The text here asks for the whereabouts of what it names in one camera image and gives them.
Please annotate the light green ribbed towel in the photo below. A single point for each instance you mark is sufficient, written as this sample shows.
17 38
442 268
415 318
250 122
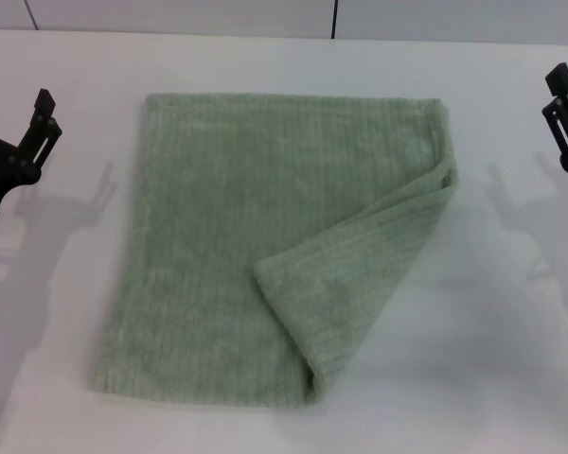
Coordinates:
208 227

